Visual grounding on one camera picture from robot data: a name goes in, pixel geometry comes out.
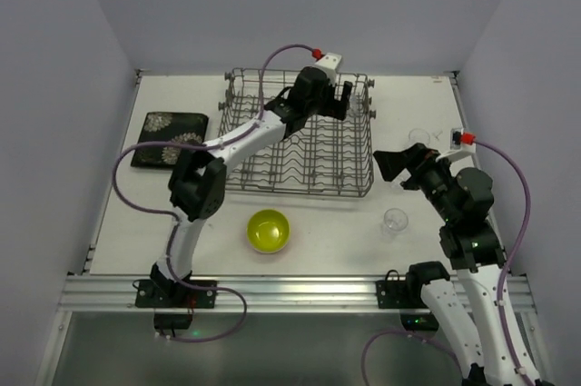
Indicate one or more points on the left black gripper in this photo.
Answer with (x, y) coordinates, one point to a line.
(333, 98)

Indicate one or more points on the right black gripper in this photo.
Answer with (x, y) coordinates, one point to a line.
(416, 163)

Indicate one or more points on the clear glass cup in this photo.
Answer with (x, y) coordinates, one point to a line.
(395, 222)
(354, 106)
(419, 136)
(396, 184)

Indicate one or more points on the yellow-green bowl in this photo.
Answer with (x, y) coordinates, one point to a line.
(268, 220)

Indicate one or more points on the orange bowl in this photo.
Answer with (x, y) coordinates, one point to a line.
(268, 243)

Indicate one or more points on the black floral square plate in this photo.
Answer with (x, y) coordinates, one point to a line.
(160, 126)

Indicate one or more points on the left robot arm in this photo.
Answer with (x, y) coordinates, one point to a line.
(198, 180)

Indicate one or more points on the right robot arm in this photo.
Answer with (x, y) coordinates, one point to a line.
(469, 299)

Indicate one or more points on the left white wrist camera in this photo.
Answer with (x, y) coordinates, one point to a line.
(330, 63)

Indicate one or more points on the grey wire dish rack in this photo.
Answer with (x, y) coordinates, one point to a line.
(325, 158)

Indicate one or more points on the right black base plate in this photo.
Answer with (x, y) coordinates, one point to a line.
(392, 291)

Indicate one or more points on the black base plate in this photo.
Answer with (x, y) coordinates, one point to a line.
(149, 295)
(392, 291)

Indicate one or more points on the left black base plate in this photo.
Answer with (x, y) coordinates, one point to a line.
(149, 295)

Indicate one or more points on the aluminium mounting rail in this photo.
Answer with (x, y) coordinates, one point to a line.
(263, 294)

